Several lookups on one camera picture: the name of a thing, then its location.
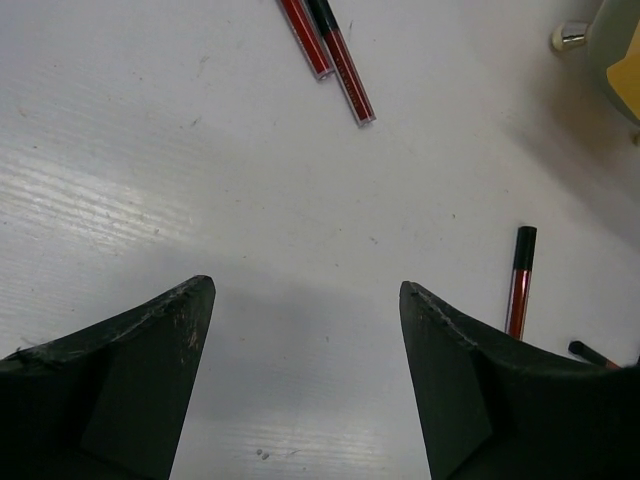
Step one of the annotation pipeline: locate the red lip gloss left-centre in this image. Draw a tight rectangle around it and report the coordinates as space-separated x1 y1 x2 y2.
505 226 537 340

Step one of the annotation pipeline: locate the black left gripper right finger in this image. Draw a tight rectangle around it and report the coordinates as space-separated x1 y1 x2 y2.
399 281 639 479

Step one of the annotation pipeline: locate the yellow drawer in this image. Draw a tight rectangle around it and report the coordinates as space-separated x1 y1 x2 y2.
607 48 639 119

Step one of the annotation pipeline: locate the thin black makeup brush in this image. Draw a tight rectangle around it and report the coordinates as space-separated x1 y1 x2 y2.
568 340 620 369

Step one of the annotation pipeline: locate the red lip gloss far-left inner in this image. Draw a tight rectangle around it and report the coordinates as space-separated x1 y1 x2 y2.
307 0 376 127

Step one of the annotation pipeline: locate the red lip gloss far-left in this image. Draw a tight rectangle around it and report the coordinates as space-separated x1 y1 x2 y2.
307 0 376 127
278 0 334 81

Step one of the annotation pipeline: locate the red lip gloss far-left outer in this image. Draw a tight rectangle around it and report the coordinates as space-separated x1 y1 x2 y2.
278 0 334 81

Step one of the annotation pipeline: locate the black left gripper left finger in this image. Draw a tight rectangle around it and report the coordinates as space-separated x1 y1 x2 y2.
1 275 215 479

